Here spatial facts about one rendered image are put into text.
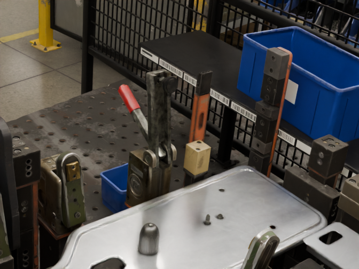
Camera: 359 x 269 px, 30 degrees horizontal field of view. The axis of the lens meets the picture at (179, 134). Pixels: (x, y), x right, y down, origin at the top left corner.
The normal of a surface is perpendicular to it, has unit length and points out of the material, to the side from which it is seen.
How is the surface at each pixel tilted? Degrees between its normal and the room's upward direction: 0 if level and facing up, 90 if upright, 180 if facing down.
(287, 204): 0
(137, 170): 90
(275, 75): 90
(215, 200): 0
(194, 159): 90
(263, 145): 90
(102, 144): 0
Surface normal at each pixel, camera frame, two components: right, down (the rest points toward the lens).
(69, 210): 0.64, 0.25
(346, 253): 0.10, -0.87
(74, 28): -0.65, 0.36
